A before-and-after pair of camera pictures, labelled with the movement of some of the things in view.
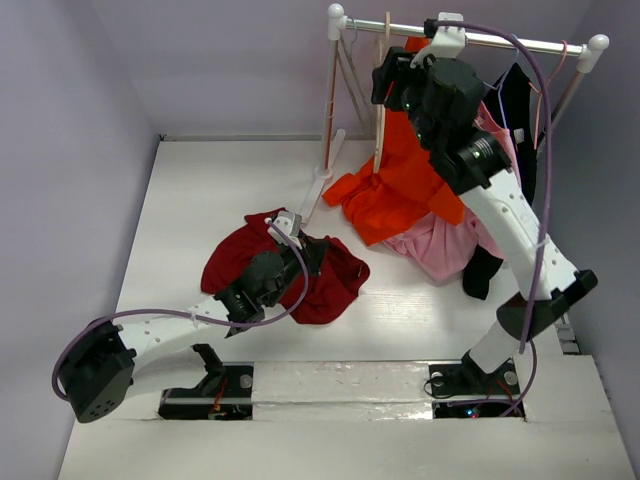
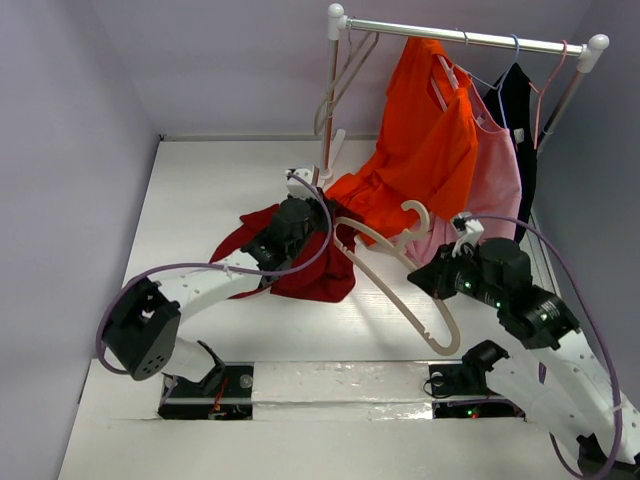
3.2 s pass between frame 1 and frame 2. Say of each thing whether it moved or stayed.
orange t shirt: stayed
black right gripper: moved
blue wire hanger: stayed
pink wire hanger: stayed
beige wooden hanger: moved
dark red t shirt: moved
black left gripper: moved
